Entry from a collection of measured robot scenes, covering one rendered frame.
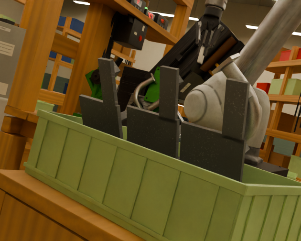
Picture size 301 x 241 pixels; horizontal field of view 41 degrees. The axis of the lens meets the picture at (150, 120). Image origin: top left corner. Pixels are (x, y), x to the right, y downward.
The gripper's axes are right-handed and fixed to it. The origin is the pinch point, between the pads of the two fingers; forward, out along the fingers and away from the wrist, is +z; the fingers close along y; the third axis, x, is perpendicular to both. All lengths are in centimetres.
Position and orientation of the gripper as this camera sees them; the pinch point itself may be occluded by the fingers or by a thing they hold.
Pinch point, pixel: (201, 55)
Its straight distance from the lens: 172.3
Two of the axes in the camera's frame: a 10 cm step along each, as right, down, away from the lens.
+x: 4.3, 0.9, 9.0
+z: -2.6, 9.6, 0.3
